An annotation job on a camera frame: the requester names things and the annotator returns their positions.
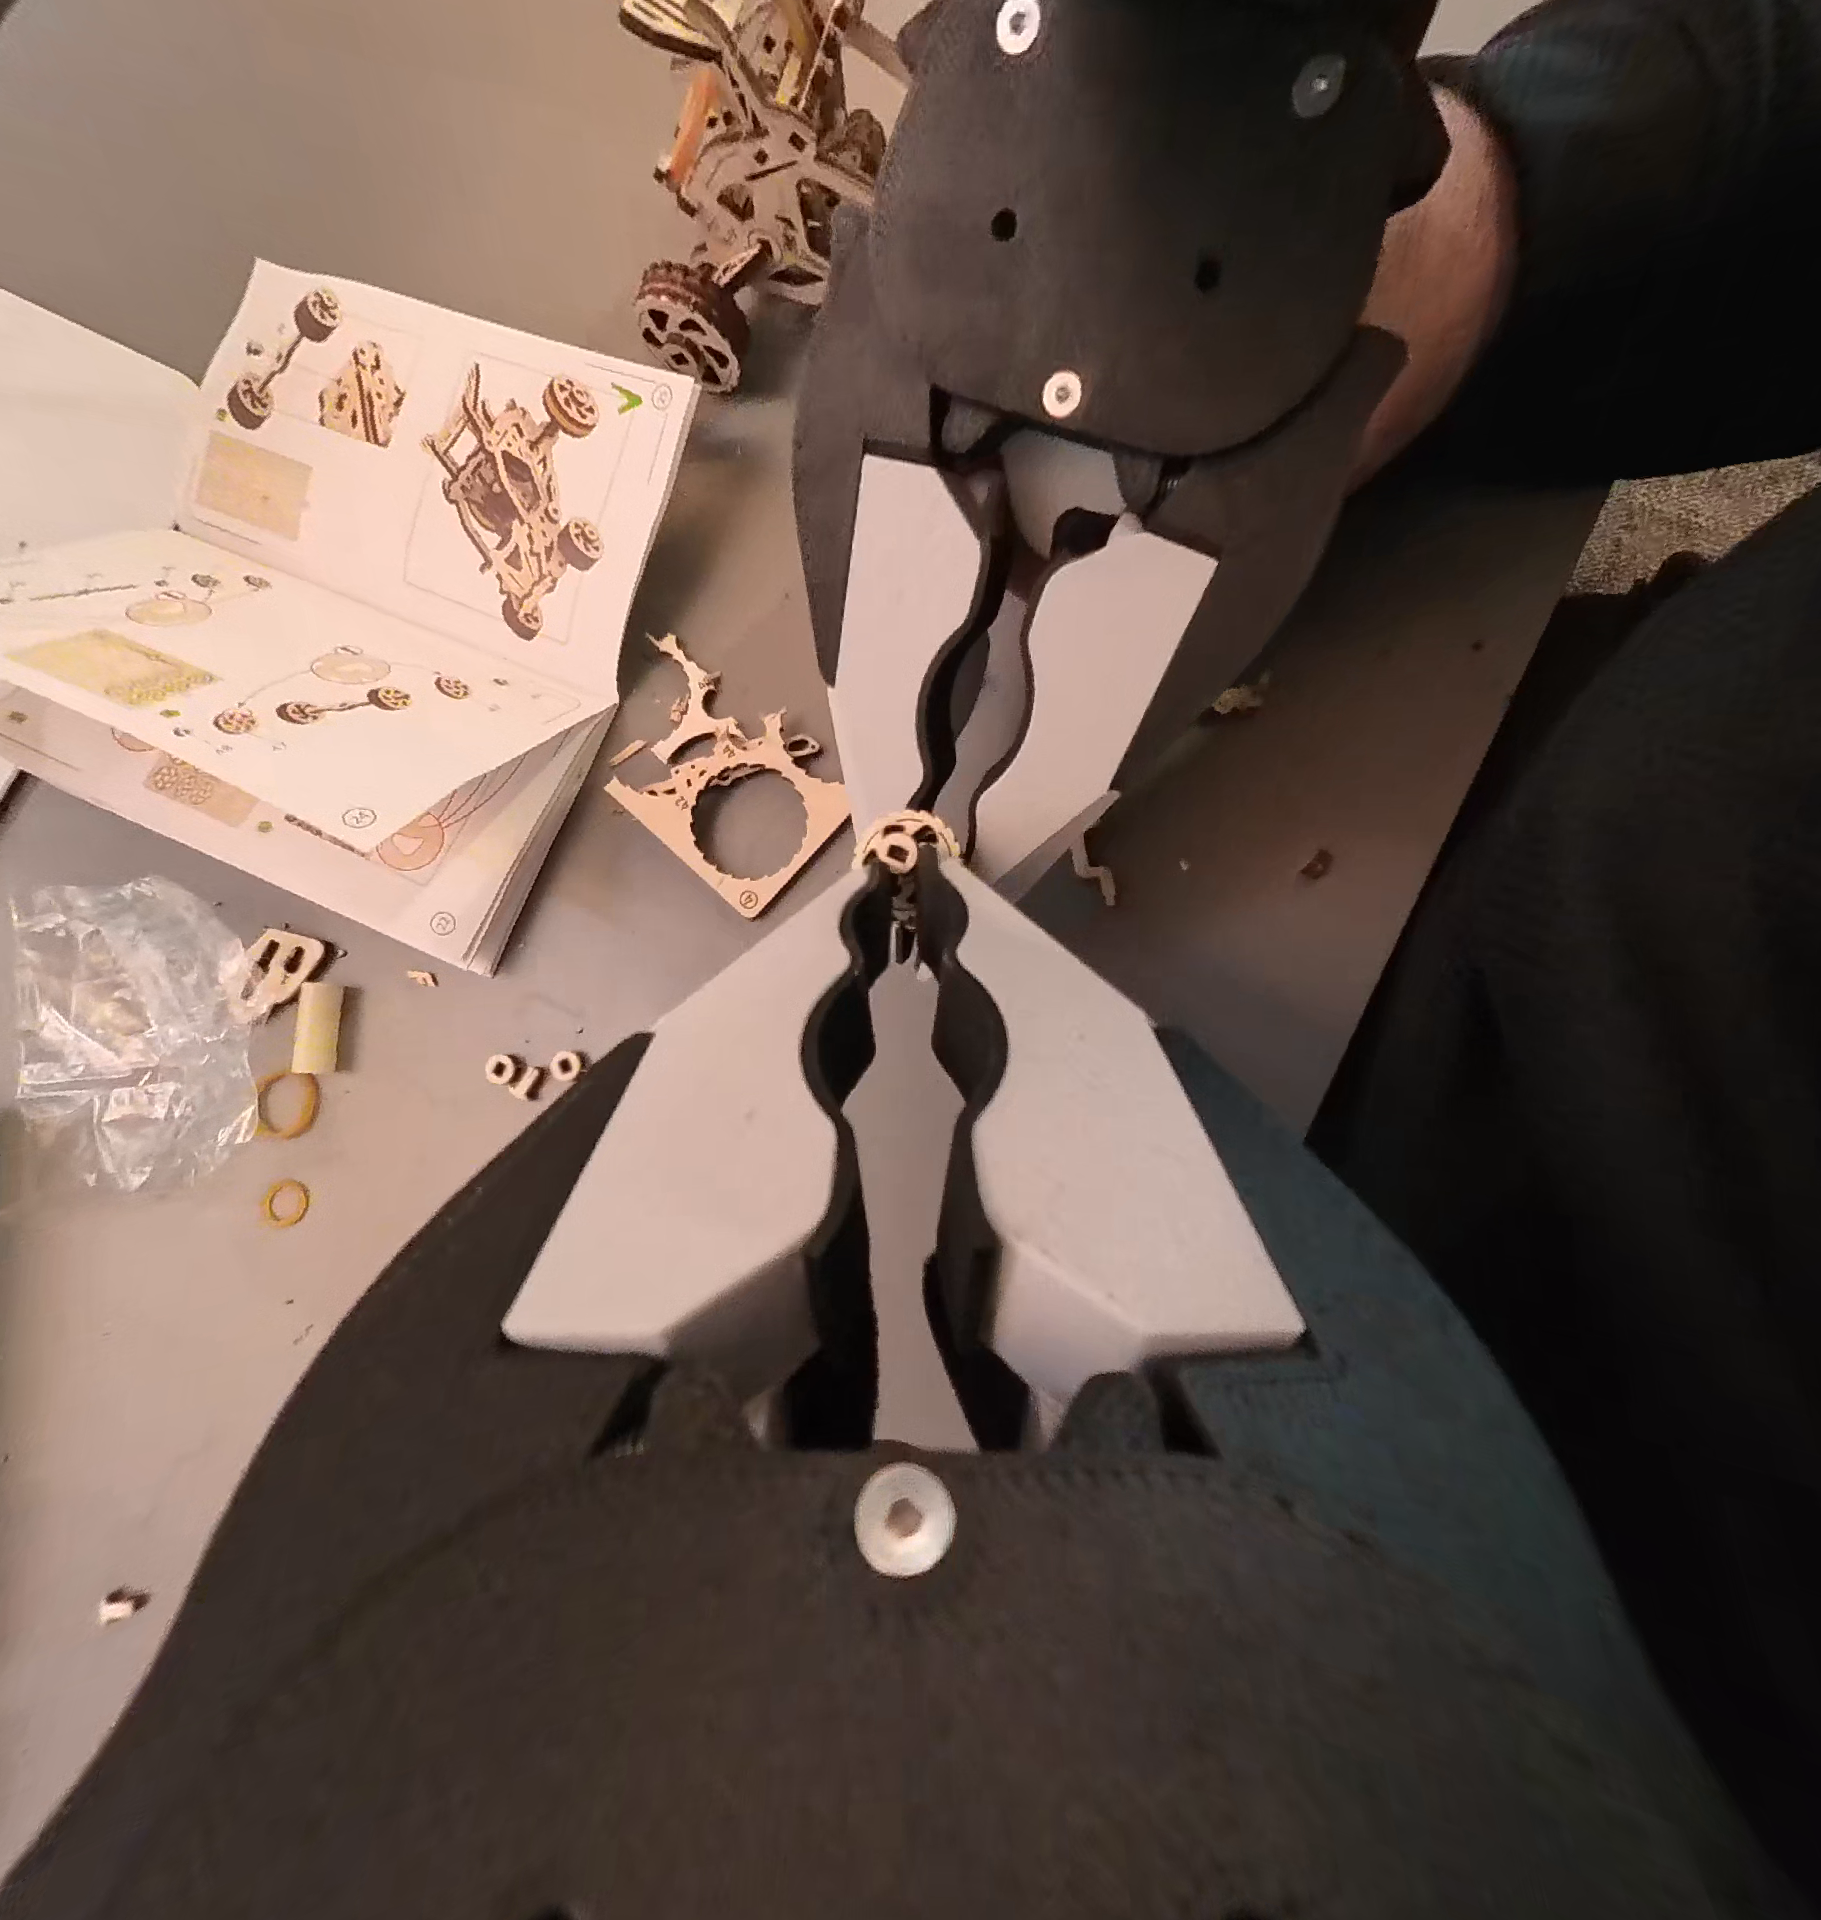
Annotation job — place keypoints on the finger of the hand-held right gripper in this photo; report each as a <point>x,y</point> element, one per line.
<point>895,598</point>
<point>1118,646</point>

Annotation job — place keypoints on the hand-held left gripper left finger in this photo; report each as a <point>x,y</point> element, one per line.
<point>669,1198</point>

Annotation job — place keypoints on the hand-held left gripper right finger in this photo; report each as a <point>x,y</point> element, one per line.
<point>1135,1198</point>

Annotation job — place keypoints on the wooden gear wheel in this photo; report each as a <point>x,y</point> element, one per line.
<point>912,828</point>

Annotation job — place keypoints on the wooden parts sheet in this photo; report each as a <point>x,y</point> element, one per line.
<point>669,818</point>

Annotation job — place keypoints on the person's right forearm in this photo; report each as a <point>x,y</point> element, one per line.
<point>1677,225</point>

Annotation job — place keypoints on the wooden model buggy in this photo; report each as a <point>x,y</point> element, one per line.
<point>759,166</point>

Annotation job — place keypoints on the person's right hand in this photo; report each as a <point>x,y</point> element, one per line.
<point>1452,255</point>

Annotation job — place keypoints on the toothed wooden strip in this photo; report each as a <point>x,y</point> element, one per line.
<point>1239,698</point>

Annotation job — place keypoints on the zigzag wooden piece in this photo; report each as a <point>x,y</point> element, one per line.
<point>1099,871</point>

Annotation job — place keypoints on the pale wax stick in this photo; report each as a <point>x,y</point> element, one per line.
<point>320,1028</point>

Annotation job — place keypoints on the slotted oval wooden plate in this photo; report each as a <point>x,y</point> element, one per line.
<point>274,975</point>

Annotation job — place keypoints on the instruction booklet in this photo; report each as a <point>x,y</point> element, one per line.
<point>371,677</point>

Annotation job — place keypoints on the clear plastic bag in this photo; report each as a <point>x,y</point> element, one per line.
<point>115,1034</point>

